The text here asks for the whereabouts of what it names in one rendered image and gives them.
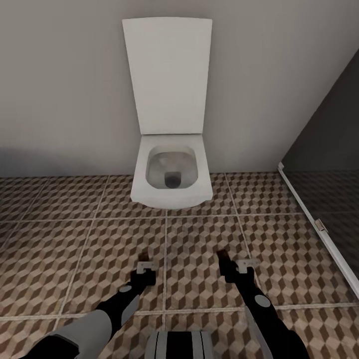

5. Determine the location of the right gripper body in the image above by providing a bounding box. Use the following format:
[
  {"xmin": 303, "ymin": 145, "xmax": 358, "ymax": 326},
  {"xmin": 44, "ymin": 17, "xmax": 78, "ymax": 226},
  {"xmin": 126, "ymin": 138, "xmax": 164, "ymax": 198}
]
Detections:
[{"xmin": 224, "ymin": 267, "xmax": 254, "ymax": 291}]

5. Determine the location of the mousetrap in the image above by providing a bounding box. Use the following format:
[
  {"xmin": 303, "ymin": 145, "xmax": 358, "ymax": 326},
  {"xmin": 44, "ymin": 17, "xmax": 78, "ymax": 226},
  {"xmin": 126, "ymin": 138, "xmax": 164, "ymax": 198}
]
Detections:
[
  {"xmin": 139, "ymin": 252, "xmax": 150, "ymax": 261},
  {"xmin": 216, "ymin": 249, "xmax": 233, "ymax": 268}
]

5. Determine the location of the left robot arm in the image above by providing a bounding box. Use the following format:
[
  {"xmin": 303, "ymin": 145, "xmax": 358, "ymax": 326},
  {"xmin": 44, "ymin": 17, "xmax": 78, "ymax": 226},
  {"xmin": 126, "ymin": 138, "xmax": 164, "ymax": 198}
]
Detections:
[{"xmin": 20, "ymin": 261, "xmax": 159, "ymax": 359}]

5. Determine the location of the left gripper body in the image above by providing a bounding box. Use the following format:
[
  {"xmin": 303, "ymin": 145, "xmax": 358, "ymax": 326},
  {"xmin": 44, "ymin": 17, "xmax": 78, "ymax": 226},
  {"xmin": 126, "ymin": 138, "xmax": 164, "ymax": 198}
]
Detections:
[{"xmin": 130, "ymin": 269, "xmax": 157, "ymax": 289}]

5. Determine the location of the robot trunk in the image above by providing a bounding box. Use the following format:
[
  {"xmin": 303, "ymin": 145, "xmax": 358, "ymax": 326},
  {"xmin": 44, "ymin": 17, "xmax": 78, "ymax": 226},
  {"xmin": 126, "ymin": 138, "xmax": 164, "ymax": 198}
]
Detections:
[{"xmin": 144, "ymin": 332, "xmax": 215, "ymax": 359}]

